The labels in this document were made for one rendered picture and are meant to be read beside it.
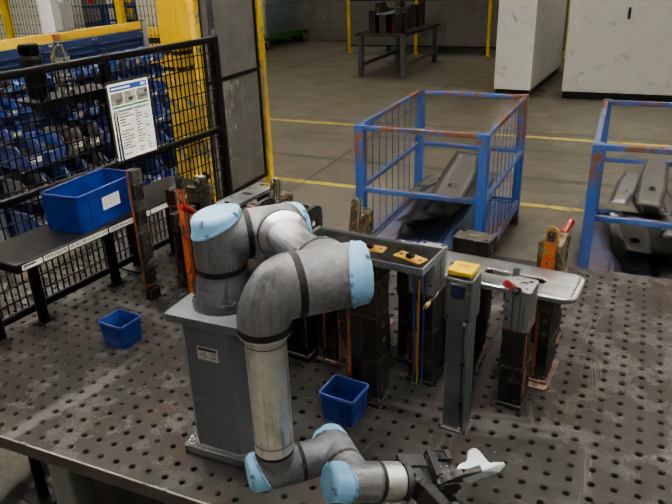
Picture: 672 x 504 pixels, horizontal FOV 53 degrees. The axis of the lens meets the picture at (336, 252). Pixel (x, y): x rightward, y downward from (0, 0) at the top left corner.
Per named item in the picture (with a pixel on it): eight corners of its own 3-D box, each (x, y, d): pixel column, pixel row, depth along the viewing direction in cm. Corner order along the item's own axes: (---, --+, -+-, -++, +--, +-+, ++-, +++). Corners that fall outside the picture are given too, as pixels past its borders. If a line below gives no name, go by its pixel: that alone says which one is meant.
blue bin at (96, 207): (143, 205, 246) (137, 171, 241) (83, 235, 220) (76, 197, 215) (107, 200, 252) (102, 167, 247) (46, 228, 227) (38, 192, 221)
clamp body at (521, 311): (534, 394, 188) (546, 279, 173) (523, 416, 179) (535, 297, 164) (501, 385, 192) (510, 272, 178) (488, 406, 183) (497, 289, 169)
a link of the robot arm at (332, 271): (235, 204, 158) (297, 260, 108) (295, 195, 163) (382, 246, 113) (241, 252, 162) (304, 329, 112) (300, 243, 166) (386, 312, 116)
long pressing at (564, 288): (589, 275, 191) (590, 270, 190) (572, 308, 173) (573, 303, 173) (213, 205, 256) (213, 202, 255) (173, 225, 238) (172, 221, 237)
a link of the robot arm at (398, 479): (393, 487, 122) (377, 512, 127) (415, 486, 124) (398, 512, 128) (381, 452, 128) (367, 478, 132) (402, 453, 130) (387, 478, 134)
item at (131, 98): (159, 150, 272) (148, 73, 260) (117, 165, 255) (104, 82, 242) (156, 150, 273) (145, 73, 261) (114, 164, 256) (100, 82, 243)
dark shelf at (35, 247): (211, 189, 271) (210, 182, 270) (17, 275, 200) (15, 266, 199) (170, 182, 281) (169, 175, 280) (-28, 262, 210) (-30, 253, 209)
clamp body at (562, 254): (565, 334, 217) (577, 231, 202) (554, 356, 205) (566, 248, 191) (532, 327, 222) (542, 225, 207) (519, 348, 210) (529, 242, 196)
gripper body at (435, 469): (452, 448, 135) (399, 447, 131) (468, 485, 129) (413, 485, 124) (436, 471, 139) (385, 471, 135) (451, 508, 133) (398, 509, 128)
